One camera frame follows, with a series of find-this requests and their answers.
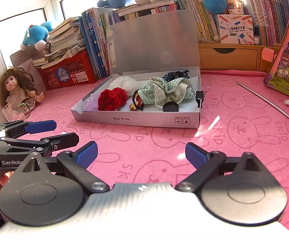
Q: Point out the pink rabbit print mat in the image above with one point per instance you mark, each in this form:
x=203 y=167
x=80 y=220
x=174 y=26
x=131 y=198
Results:
x=234 y=135

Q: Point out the large red plastic basket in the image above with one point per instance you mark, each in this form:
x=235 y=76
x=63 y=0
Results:
x=67 y=72

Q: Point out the brown haired doll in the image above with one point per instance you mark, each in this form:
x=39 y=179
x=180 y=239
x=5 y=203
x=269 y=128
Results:
x=12 y=82

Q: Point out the stack of worn books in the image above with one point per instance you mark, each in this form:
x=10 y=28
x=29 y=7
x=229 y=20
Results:
x=64 y=40

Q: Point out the silver cardboard box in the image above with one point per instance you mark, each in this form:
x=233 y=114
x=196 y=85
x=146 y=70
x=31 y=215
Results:
x=147 y=121

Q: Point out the wooden drawer organizer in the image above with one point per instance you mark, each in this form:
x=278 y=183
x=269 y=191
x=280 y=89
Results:
x=227 y=57

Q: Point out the purple fluffy plush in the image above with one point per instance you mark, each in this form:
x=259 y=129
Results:
x=92 y=103

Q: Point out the row of blue slim books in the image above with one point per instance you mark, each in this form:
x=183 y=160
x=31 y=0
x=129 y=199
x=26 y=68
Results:
x=94 y=42

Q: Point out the flat stack of books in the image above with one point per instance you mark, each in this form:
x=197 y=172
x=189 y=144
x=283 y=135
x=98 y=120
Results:
x=147 y=10

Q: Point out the black binder clip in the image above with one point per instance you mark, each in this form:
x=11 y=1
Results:
x=200 y=96

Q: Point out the black round disc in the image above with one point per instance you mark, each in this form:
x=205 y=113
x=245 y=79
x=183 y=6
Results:
x=170 y=107

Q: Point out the thin metal rod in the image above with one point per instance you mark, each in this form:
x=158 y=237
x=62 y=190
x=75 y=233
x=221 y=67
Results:
x=269 y=102

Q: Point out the glass mug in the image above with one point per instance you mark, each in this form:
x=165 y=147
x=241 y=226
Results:
x=13 y=113

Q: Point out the white printed carton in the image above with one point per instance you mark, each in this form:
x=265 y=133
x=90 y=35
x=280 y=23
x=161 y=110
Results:
x=234 y=28

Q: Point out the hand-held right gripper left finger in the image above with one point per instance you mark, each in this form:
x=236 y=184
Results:
x=87 y=155

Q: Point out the grey grid board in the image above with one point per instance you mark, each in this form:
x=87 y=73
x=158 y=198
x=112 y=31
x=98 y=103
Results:
x=19 y=56

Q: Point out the white fluffy plush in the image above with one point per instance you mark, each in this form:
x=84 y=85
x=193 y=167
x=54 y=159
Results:
x=123 y=83

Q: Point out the pink sticky note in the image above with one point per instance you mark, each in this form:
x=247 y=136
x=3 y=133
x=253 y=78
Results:
x=267 y=54

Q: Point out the navy floral pouch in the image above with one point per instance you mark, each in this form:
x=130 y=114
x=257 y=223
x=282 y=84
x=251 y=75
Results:
x=175 y=75

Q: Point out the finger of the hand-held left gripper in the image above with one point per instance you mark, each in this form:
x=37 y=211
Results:
x=40 y=126
x=59 y=140

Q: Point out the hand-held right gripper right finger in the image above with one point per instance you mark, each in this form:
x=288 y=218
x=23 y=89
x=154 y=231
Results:
x=197 y=156

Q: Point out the green checked cloth pouch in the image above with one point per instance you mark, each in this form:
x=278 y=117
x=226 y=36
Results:
x=164 y=90

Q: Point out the small labelled jar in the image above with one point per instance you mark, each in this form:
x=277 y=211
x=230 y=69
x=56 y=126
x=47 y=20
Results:
x=235 y=6

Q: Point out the row of colourful books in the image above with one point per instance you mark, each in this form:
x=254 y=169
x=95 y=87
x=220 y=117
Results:
x=267 y=10

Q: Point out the red knitted pouch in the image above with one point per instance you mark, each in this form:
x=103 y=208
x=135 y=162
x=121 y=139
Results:
x=112 y=98

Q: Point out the blue plush with tag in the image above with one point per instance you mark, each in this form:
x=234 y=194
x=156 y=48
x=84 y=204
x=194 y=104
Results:
x=34 y=33

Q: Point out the small dark bottle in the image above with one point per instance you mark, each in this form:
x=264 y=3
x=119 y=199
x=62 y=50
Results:
x=257 y=36

